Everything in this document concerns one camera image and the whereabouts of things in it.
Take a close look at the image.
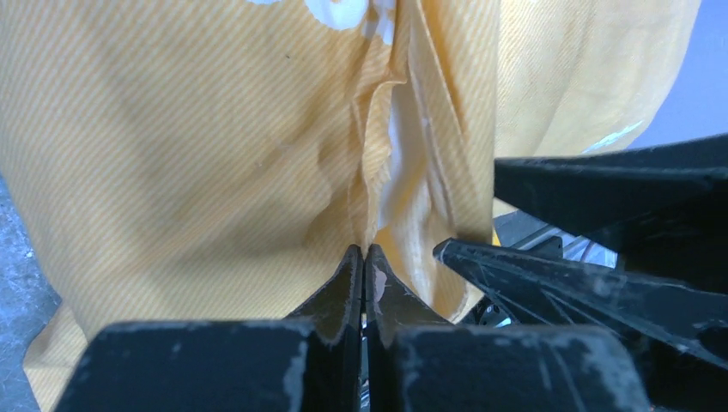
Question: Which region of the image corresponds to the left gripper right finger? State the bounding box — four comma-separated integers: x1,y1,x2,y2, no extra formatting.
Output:
363,245,651,411

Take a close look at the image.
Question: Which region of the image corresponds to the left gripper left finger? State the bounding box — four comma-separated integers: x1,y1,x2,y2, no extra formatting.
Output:
57,245,364,411

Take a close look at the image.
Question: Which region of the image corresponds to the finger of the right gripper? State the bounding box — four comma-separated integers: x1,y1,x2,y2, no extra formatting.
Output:
434,239,727,368
494,135,727,293

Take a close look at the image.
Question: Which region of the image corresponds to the blue yellow pillowcase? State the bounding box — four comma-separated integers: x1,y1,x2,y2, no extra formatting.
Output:
1,0,700,411

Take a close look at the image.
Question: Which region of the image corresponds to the white pillow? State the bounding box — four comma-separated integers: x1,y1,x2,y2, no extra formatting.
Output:
379,82,426,228

